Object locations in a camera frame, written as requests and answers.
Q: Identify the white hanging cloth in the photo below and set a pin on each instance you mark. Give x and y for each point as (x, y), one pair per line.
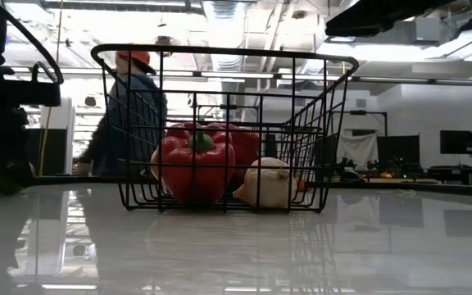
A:
(359, 149)

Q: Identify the person's orange cap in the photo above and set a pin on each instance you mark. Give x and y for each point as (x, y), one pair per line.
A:
(137, 57)

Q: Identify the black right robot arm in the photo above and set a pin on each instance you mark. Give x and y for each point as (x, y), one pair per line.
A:
(375, 18)

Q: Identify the person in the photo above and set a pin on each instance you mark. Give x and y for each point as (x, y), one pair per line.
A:
(137, 102)

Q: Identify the white garlic bulb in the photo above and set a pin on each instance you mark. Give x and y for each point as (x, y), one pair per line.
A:
(273, 188)

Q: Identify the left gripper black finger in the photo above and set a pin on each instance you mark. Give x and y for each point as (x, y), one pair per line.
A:
(2, 143)

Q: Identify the black background panel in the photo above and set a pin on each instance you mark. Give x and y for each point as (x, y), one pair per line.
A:
(398, 149)

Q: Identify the green lime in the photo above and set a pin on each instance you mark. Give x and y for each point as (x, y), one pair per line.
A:
(4, 184)

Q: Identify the black wall monitor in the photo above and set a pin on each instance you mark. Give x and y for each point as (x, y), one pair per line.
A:
(457, 142)

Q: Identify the red bell pepper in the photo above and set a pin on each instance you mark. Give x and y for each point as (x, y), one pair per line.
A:
(178, 176)
(246, 147)

